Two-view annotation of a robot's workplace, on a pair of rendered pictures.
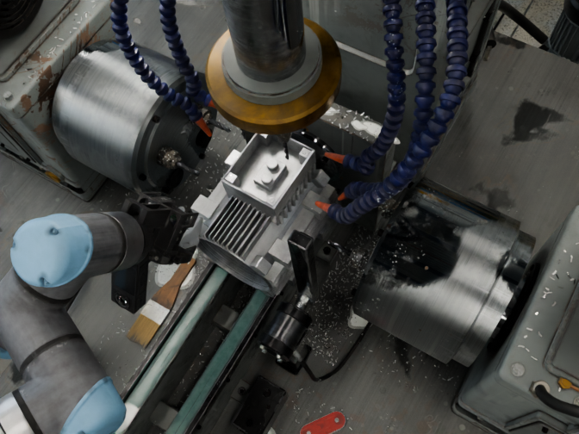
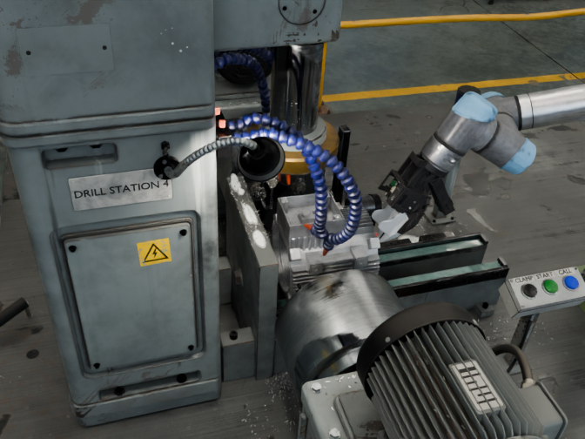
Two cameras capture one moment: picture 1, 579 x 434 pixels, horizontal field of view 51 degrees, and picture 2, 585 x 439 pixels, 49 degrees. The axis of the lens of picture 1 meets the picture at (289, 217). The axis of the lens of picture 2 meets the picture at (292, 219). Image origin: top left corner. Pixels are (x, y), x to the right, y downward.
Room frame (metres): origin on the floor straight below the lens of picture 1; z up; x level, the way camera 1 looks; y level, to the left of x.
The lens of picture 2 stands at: (1.43, 0.53, 1.98)
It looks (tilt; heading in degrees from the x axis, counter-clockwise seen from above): 39 degrees down; 210
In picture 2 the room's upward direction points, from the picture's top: 4 degrees clockwise
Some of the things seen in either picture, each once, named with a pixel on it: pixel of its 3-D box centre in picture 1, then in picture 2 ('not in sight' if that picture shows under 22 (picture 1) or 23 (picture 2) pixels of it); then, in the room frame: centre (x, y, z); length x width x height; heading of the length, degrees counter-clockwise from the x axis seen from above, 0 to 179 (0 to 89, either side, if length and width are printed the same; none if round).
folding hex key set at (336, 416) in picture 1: (322, 427); not in sight; (0.10, 0.01, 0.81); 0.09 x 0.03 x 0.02; 104
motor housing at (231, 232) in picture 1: (264, 218); (323, 251); (0.44, 0.04, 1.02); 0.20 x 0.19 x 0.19; 138
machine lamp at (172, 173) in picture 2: not in sight; (218, 158); (0.80, 0.04, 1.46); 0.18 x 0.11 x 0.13; 139
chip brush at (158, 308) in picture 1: (164, 299); not in sight; (0.39, 0.28, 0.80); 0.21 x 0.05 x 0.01; 140
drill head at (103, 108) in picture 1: (118, 108); (360, 372); (0.71, 0.28, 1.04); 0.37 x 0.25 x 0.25; 49
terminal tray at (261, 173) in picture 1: (270, 176); (309, 221); (0.47, 0.02, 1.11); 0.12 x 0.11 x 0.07; 138
